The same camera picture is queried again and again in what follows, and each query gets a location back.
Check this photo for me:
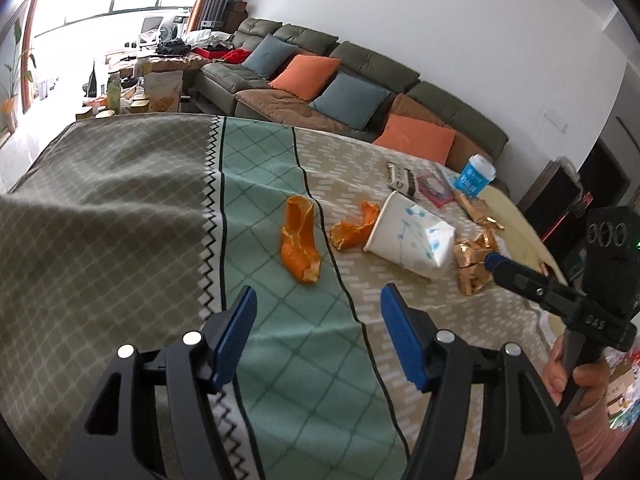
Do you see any large gold foil wrapper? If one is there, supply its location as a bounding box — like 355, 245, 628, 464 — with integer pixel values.
454, 228, 499, 296

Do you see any orange peel piece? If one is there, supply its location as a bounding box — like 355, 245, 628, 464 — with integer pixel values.
280, 195, 321, 285
330, 202, 381, 252

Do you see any pink sleeve right forearm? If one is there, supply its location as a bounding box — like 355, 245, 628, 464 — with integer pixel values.
566, 398, 611, 479

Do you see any person's right hand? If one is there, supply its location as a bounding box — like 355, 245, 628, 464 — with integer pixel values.
541, 335, 611, 412

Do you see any red snack packet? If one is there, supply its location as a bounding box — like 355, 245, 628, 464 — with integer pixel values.
416, 171, 456, 208

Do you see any patterned table cloth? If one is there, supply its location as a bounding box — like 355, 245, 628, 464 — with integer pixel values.
1, 114, 550, 479

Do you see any black white snack packet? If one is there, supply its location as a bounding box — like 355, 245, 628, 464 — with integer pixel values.
386, 162, 416, 200

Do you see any blue cup with white lid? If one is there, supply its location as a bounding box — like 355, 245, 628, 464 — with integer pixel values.
454, 154, 497, 198

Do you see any orange cushion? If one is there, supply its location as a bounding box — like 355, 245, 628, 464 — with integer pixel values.
269, 54, 341, 102
373, 114, 457, 165

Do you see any grey blue cushion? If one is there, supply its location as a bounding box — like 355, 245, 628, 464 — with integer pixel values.
309, 72, 390, 130
242, 35, 297, 79

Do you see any cluttered coffee table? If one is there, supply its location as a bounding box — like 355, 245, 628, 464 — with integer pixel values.
76, 15, 216, 118

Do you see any green grey sectional sofa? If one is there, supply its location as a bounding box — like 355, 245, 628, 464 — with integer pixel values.
194, 18, 509, 170

